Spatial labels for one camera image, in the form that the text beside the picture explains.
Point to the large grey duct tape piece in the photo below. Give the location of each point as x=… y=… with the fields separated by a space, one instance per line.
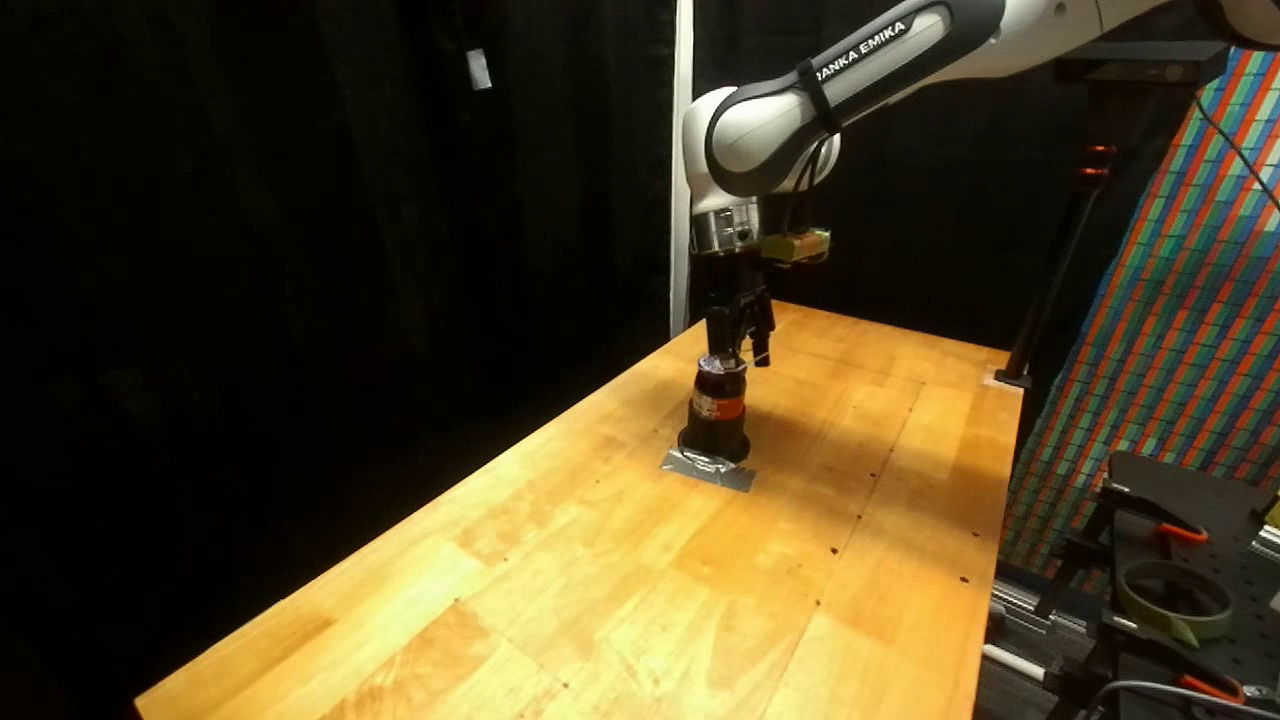
x=706 y=475

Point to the white hanging tag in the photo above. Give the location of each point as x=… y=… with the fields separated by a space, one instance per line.
x=477 y=68

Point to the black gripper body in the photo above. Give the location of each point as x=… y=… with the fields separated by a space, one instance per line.
x=730 y=287

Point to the orange clamp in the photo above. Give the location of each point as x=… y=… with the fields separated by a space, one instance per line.
x=1205 y=686
x=1183 y=535

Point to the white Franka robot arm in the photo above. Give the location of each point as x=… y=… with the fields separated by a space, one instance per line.
x=775 y=124

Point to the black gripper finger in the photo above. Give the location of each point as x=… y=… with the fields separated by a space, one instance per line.
x=721 y=342
x=760 y=338

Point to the black camera tripod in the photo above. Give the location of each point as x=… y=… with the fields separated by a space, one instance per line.
x=1059 y=273

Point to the multicoloured checkered board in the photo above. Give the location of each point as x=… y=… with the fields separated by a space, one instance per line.
x=1186 y=332

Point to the aluminium rail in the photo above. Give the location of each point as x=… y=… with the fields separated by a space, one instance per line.
x=1033 y=624

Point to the olive tape roll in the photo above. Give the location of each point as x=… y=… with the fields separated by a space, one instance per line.
x=1176 y=630

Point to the white vertical pole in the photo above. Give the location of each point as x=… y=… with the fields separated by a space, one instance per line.
x=682 y=163

